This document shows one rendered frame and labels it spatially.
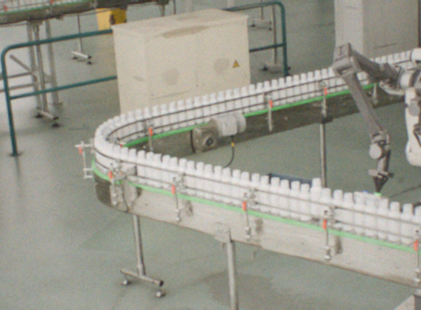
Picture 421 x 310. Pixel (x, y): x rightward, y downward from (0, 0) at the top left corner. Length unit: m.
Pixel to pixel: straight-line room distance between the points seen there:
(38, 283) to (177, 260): 0.94
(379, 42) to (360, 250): 6.43
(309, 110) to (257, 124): 0.43
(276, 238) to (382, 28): 6.25
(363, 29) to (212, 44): 2.23
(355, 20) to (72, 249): 4.71
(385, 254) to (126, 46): 4.91
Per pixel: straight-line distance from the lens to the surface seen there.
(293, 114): 6.49
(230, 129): 6.02
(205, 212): 4.80
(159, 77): 8.51
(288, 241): 4.52
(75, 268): 6.67
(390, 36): 10.67
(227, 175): 4.68
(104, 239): 7.08
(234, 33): 8.85
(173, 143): 6.02
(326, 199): 4.35
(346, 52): 4.33
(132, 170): 5.09
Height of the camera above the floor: 2.66
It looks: 18 degrees down
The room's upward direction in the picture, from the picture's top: 4 degrees counter-clockwise
